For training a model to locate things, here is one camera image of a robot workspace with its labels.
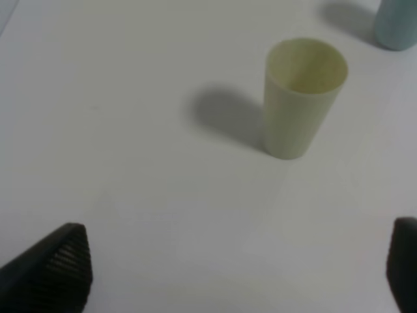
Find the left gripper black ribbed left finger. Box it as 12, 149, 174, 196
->
1, 223, 93, 312

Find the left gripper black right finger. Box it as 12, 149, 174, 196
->
386, 217, 416, 313

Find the pale yellow-green plastic cup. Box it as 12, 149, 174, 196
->
263, 38, 349, 160

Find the teal plastic cup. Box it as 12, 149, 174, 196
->
375, 0, 416, 51

